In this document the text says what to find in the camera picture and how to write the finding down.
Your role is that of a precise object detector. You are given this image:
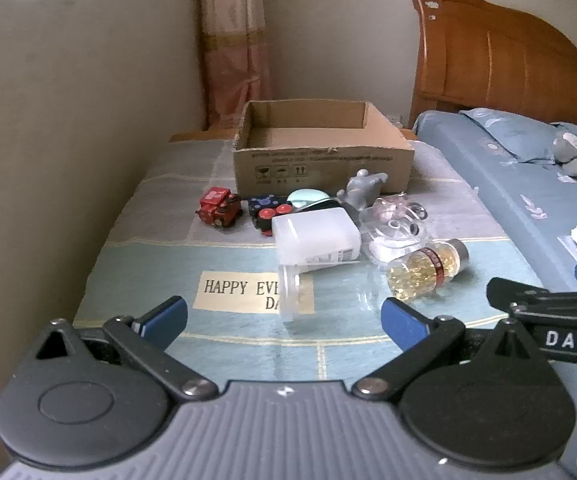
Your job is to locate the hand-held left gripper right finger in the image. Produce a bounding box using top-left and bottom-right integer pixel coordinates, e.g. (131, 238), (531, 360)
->
(351, 297), (549, 404)

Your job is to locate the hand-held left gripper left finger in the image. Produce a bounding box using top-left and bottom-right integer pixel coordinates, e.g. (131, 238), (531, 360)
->
(35, 296), (219, 404)

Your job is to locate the capsule bottle with silver cap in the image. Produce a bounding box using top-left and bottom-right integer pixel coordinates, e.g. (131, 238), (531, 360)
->
(385, 238), (470, 302)

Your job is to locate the clear plastic packaging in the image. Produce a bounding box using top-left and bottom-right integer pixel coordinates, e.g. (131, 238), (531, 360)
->
(361, 212), (429, 266)

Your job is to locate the clear plastic jar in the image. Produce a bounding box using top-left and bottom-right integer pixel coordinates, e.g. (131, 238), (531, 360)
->
(278, 261), (315, 325)

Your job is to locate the pink keychain bottle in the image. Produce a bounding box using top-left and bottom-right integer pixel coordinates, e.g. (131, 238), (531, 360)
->
(374, 195), (429, 222)

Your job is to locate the white plastic container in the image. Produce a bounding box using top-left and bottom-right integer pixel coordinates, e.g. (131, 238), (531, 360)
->
(272, 207), (361, 274)

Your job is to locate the red toy train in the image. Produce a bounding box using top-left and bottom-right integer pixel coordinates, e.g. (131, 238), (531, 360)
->
(196, 187), (243, 227)

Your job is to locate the grey elephant figurine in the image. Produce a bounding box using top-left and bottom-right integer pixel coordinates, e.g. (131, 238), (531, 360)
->
(337, 169), (389, 211)

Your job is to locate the blue toy train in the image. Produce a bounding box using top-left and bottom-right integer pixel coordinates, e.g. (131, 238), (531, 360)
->
(247, 195), (294, 237)

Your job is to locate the mint and black round case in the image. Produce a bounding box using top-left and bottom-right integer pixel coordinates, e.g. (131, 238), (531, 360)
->
(287, 188), (340, 212)

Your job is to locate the cardboard box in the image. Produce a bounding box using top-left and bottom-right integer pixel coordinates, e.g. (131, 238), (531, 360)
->
(232, 100), (415, 202)

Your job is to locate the plaid blanket with label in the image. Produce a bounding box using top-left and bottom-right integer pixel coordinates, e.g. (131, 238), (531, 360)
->
(73, 137), (544, 391)

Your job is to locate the blue bed sheet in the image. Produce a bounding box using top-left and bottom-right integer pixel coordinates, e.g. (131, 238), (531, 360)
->
(411, 110), (577, 480)

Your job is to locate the grey plush toy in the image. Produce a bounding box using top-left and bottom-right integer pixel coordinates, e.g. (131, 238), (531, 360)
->
(551, 131), (577, 184)

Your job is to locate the blue pillow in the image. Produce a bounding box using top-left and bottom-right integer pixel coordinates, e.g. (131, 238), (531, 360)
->
(458, 107), (577, 178)

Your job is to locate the wooden headboard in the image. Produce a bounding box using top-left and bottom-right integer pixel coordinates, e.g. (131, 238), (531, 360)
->
(409, 0), (577, 133)

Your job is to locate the pink patterned curtain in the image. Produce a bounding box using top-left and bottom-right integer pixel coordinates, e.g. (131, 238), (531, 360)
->
(198, 0), (274, 129)

